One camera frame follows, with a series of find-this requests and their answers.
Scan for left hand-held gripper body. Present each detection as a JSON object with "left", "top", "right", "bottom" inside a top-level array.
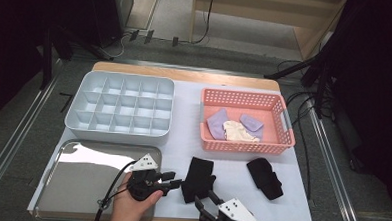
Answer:
[{"left": 126, "top": 153, "right": 166, "bottom": 203}]

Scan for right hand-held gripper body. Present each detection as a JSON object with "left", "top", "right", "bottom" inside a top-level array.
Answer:
[{"left": 197, "top": 196, "right": 263, "bottom": 221}]

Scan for black sock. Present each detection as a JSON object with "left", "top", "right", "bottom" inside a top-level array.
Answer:
[
  {"left": 244, "top": 156, "right": 286, "bottom": 201},
  {"left": 179, "top": 156, "right": 218, "bottom": 205}
]

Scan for cream sock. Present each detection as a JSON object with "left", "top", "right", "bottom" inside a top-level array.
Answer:
[{"left": 222, "top": 120, "right": 262, "bottom": 143}]

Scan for white divided storage box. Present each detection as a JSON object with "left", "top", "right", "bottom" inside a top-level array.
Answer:
[{"left": 63, "top": 69, "right": 178, "bottom": 148}]

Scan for pink perforated plastic basket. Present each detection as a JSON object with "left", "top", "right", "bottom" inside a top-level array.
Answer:
[{"left": 197, "top": 87, "right": 299, "bottom": 157}]

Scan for person's left hand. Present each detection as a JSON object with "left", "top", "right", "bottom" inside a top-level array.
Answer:
[{"left": 108, "top": 171, "right": 165, "bottom": 221}]

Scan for silver metal tray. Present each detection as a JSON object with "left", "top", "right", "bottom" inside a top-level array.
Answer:
[{"left": 32, "top": 137, "right": 164, "bottom": 221}]

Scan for purple sock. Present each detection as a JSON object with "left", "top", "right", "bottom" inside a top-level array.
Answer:
[
  {"left": 206, "top": 107, "right": 230, "bottom": 141},
  {"left": 238, "top": 112, "right": 265, "bottom": 141}
]

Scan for wooden table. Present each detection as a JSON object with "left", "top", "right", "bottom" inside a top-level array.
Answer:
[{"left": 27, "top": 57, "right": 320, "bottom": 221}]

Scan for black tripod stand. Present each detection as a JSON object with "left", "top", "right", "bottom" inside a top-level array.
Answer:
[
  {"left": 39, "top": 23, "right": 117, "bottom": 94},
  {"left": 262, "top": 42, "right": 343, "bottom": 121}
]

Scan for black cabinet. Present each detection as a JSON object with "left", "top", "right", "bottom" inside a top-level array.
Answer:
[{"left": 86, "top": 0, "right": 136, "bottom": 51}]

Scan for dark curtain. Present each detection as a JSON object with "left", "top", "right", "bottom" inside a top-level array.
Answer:
[
  {"left": 0, "top": 0, "right": 100, "bottom": 135},
  {"left": 325, "top": 0, "right": 392, "bottom": 221}
]

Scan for wooden shelf unit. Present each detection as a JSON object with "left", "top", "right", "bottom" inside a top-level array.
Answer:
[{"left": 188, "top": 0, "right": 349, "bottom": 64}]

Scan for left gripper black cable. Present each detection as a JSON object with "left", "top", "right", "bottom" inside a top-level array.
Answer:
[{"left": 92, "top": 157, "right": 140, "bottom": 221}]

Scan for black floor cables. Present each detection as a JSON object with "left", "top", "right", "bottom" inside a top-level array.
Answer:
[{"left": 271, "top": 58, "right": 337, "bottom": 201}]

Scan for metal floor rail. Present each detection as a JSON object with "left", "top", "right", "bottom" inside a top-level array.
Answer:
[
  {"left": 69, "top": 53, "right": 282, "bottom": 80},
  {"left": 303, "top": 98, "right": 371, "bottom": 221},
  {"left": 0, "top": 56, "right": 65, "bottom": 216}
]

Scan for white floor cable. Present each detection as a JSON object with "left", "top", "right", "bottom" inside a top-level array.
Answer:
[{"left": 99, "top": 31, "right": 132, "bottom": 62}]

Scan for black hanging cable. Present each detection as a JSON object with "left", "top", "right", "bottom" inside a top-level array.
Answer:
[{"left": 191, "top": 0, "right": 216, "bottom": 46}]

